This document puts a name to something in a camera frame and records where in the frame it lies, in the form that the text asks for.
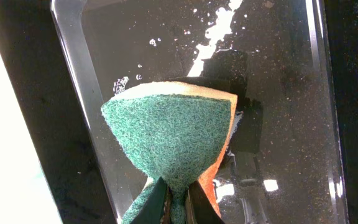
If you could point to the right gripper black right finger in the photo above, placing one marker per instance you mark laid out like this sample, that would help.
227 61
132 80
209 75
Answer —
198 208

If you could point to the black rectangular tray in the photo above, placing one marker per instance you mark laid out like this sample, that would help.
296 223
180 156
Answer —
292 64

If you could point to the green yellow sponge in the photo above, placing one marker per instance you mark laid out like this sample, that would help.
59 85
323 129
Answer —
174 131

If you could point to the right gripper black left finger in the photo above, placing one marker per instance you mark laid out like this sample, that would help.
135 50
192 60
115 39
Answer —
156 208

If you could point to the white foam spill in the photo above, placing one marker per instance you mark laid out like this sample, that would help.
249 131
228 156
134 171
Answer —
215 33

